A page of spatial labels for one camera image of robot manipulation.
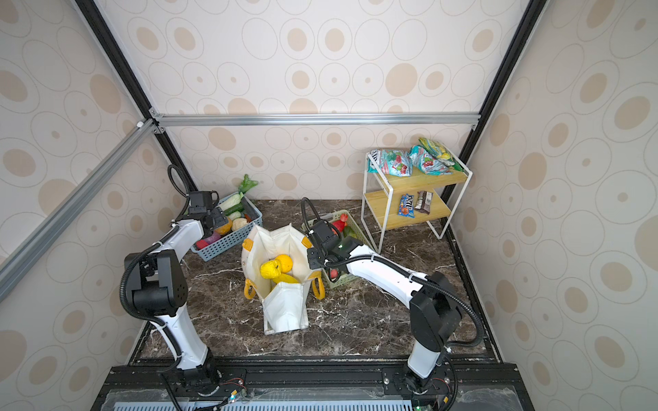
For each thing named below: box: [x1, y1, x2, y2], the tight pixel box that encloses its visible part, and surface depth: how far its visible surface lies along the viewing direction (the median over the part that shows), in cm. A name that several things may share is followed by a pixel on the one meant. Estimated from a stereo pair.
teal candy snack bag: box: [409, 145, 454, 176], surface depth 81 cm
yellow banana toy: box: [272, 273, 300, 284], surface depth 91 cm
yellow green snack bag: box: [418, 137, 465, 173], surface depth 81 cm
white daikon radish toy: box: [219, 173, 259, 211], surface depth 115 cm
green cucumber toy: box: [224, 202, 245, 217], surface depth 111 cm
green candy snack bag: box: [367, 148, 413, 178], surface depth 85 cm
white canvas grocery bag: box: [241, 222, 326, 336], surface depth 85 cm
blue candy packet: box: [397, 193, 416, 219], surface depth 96 cm
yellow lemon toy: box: [260, 260, 282, 280], surface depth 89 cm
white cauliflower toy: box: [231, 217, 249, 232], surface depth 105 cm
